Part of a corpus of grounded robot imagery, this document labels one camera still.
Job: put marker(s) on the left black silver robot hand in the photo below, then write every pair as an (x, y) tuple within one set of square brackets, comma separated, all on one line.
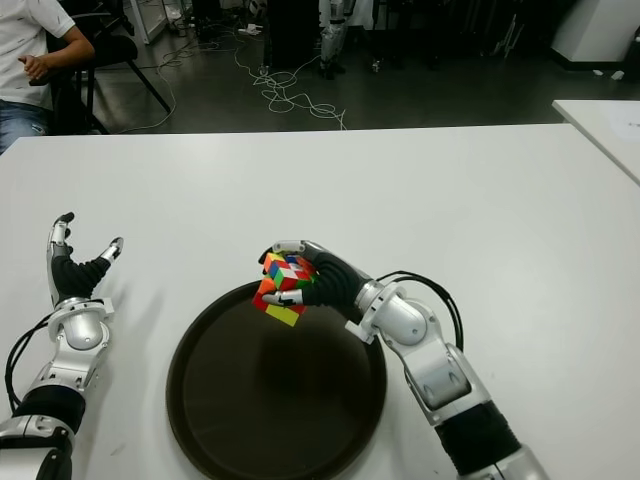
[(72, 280)]

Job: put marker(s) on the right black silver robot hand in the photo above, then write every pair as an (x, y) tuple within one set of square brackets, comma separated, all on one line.
[(340, 282)]

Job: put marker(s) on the multicoloured Rubik's cube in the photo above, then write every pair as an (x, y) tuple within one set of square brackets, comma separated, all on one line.
[(287, 272)]

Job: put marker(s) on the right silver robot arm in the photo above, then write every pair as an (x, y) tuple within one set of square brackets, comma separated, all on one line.
[(440, 370)]

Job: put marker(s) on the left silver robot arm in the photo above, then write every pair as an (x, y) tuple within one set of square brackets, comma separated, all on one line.
[(80, 330)]

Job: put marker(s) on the dark brown round plate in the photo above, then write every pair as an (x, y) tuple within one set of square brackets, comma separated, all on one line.
[(250, 400)]

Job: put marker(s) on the black chair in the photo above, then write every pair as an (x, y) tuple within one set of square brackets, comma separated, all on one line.
[(115, 50)]

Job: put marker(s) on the seated person in white shirt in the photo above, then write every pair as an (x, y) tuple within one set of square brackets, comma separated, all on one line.
[(20, 40)]

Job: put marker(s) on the silver humanoid robot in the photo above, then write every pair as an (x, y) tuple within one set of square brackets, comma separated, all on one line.
[(332, 35)]

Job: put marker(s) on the white power strip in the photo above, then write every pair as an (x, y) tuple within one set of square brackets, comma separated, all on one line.
[(250, 30)]

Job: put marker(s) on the white glass-front cabinet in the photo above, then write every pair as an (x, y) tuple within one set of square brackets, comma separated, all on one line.
[(147, 20)]

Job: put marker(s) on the grey folded metal stand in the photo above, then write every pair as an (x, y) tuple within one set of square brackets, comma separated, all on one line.
[(507, 37)]

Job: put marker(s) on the neighbouring white table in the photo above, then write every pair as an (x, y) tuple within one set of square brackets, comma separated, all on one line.
[(605, 125)]

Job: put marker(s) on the white scrap on floor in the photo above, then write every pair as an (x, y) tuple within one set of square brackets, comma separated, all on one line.
[(617, 75)]

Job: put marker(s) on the white cabinet with black base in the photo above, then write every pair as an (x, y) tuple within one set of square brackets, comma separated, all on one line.
[(595, 25)]

